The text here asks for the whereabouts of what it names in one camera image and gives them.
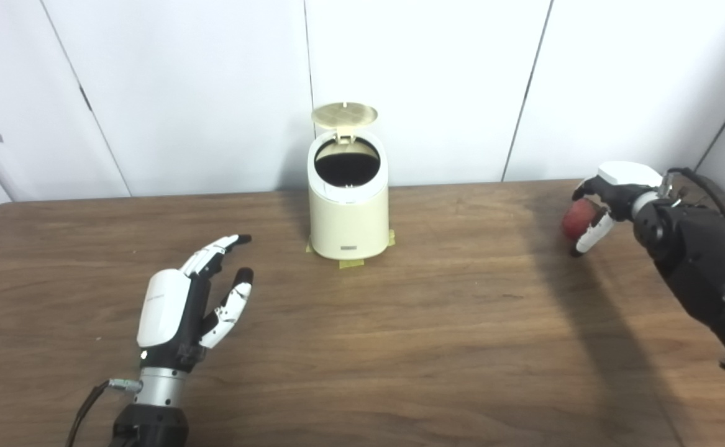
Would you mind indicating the cream round bin lid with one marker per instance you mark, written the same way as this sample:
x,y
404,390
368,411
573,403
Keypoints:
x,y
343,113

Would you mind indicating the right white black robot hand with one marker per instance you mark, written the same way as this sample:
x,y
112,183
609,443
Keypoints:
x,y
623,180

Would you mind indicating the red apple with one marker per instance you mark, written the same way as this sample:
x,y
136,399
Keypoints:
x,y
578,220

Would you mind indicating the cream-colored round bin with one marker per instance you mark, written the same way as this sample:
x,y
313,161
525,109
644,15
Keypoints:
x,y
348,217

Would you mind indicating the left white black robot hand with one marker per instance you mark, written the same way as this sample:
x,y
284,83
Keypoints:
x,y
163,304

